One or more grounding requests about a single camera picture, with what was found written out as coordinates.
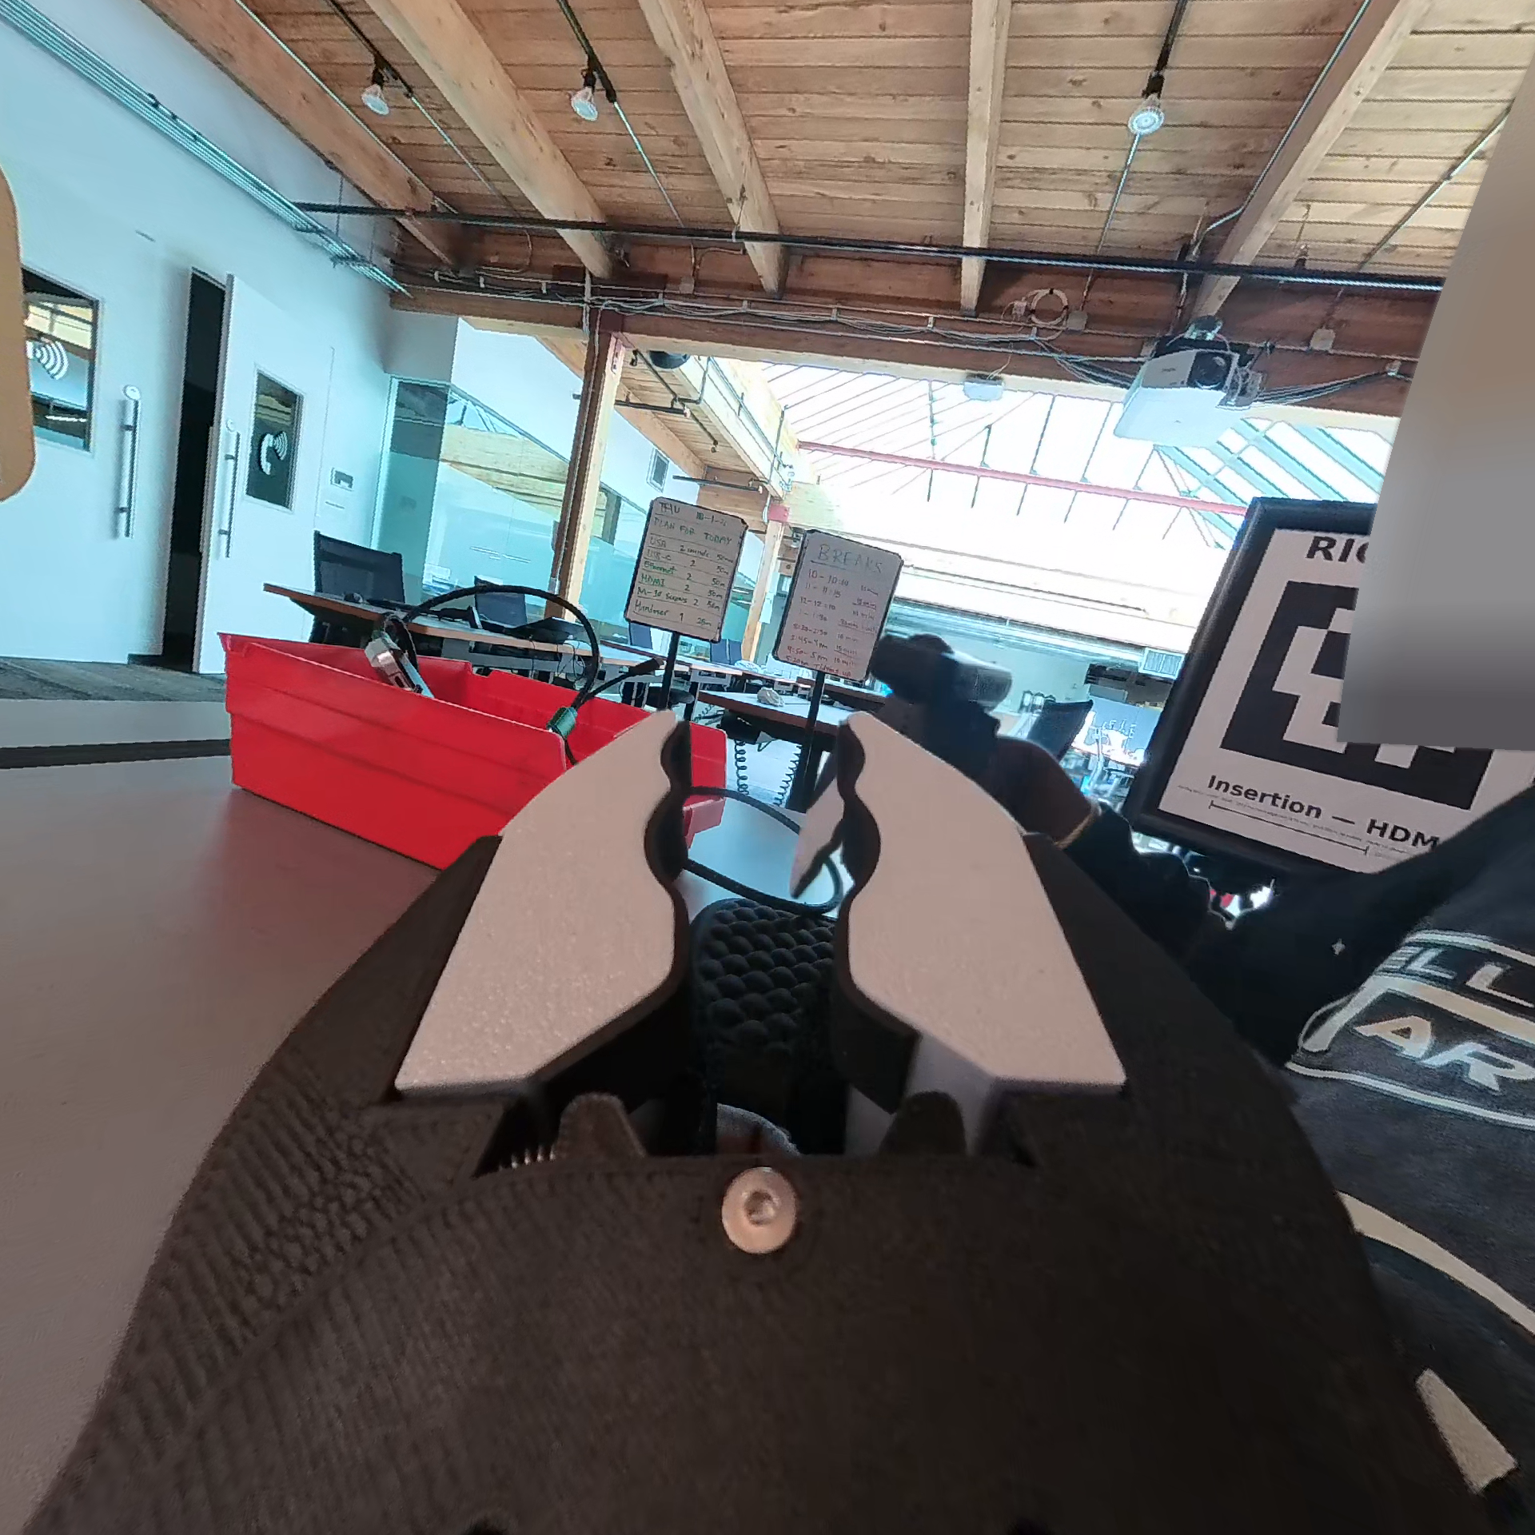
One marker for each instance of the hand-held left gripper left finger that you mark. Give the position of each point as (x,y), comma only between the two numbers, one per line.
(563,923)

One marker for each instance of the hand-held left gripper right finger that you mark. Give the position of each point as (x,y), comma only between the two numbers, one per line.
(971,935)

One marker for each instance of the small black hdmi adapter box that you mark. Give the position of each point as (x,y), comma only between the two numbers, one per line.
(733,793)

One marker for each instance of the red plastic bin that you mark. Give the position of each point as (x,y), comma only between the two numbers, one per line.
(708,767)
(360,754)

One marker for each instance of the person's right hand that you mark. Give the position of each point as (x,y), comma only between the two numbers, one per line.
(1038,791)

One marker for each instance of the small handwritten whiteboard on stand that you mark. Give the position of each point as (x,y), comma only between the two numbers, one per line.
(834,599)
(684,563)

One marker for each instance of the framed black-white marker sign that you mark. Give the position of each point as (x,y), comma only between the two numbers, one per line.
(1247,670)

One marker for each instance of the white ceiling projector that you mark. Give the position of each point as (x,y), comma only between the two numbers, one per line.
(1170,402)

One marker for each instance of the wooden office desk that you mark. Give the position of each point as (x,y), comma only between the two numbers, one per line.
(360,603)

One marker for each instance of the black office chair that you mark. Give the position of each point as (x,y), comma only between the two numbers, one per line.
(353,563)

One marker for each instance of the white door with window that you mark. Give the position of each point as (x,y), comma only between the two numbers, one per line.
(282,563)

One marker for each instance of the person's dark printed shirt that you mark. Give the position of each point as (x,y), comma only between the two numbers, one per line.
(1439,1078)

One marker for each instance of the ceiling track spotlight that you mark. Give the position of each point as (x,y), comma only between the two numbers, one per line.
(583,102)
(1146,117)
(377,95)

